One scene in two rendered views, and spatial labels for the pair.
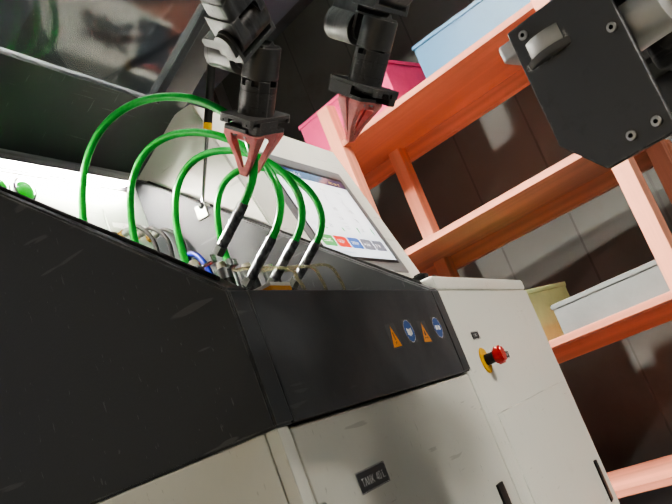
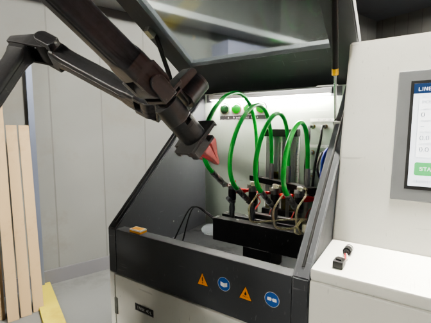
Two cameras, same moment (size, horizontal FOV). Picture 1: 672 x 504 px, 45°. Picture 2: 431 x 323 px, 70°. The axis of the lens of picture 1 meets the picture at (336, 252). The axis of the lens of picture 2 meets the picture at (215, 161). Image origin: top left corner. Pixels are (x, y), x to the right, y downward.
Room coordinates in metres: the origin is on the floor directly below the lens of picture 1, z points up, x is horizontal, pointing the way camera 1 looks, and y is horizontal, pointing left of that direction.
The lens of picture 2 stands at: (1.42, -0.84, 1.29)
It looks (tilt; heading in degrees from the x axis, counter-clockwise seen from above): 6 degrees down; 100
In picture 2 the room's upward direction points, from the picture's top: straight up
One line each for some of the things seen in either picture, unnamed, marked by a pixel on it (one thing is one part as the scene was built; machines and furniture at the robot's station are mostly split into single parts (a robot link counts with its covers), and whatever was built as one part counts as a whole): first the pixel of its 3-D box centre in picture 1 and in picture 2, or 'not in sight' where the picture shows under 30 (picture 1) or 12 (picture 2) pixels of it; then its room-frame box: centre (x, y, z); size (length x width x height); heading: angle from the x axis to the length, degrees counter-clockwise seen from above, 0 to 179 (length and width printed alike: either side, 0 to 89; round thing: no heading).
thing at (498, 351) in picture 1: (494, 356); not in sight; (1.60, -0.21, 0.80); 0.05 x 0.04 x 0.05; 157
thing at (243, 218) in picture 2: not in sight; (262, 243); (1.41, 0.18, 0.91); 0.34 x 0.10 x 0.15; 157
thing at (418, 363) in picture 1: (367, 344); (191, 271); (1.21, 0.01, 0.87); 0.62 x 0.04 x 0.16; 157
